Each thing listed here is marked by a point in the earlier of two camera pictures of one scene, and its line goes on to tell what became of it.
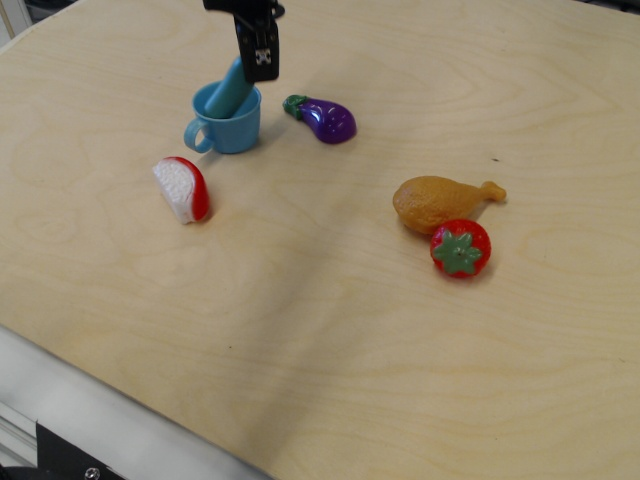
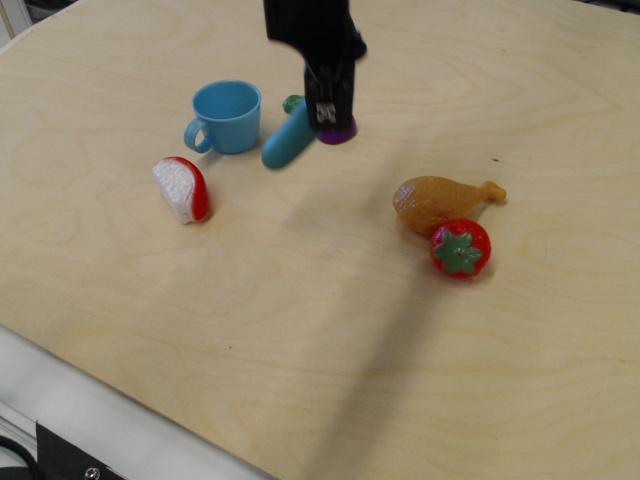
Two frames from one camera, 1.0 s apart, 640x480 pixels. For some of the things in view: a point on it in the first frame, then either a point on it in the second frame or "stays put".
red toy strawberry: x=461 y=248 stays put
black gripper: x=258 y=33 to x=325 y=34
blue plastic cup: x=238 y=133 stays put
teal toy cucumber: x=231 y=92 to x=295 y=133
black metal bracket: x=59 y=459 stays put
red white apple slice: x=185 y=187 stays put
